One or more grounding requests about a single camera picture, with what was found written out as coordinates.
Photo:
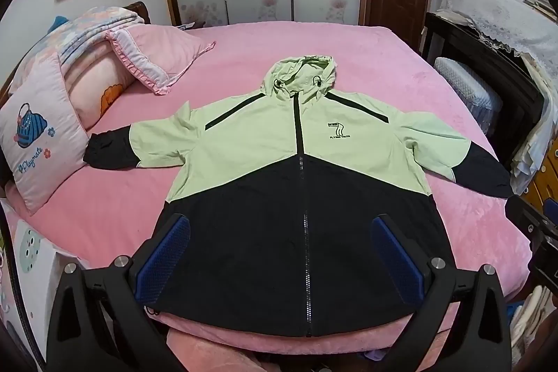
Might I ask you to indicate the white covered stool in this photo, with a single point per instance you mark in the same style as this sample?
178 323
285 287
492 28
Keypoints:
466 84

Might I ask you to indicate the pink ruffled pillow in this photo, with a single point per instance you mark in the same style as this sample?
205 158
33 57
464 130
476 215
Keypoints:
161 49

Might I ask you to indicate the white lace cover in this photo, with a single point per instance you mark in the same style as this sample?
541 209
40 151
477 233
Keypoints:
492 10

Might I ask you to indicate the stack of books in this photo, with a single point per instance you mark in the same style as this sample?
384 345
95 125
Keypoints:
538 3

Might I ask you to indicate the stack of cream cloths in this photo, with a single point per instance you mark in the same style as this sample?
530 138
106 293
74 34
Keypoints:
532 311

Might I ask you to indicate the blue plush toy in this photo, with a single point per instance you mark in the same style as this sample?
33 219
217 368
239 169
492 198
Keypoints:
59 23

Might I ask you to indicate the floral folded quilt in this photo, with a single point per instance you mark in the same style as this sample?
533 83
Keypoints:
87 32

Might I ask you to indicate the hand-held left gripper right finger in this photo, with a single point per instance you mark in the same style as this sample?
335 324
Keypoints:
396 258

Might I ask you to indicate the pink bed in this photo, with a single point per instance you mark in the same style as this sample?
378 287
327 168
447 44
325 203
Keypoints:
348 49

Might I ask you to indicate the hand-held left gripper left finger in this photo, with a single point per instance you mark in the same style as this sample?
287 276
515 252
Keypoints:
165 254

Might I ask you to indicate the green and black hooded jacket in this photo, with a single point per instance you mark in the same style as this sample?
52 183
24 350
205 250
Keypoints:
261 136

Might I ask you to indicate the wooden chest of drawers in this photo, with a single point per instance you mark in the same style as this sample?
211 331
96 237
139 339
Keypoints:
545 176

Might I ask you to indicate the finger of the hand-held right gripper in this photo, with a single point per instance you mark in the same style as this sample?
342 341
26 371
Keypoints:
525 217

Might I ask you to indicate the peach pillow with orange print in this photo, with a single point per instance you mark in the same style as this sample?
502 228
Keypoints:
91 84

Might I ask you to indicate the pink handbag print cushion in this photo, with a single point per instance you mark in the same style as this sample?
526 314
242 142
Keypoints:
39 145

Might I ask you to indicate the wooden headboard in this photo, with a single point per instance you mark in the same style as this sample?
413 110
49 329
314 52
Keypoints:
139 10

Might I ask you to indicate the cream hanging cloth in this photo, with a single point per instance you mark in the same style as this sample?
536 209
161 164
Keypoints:
529 145

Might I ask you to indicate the white cartoon storage box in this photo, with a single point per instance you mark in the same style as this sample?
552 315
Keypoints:
30 250

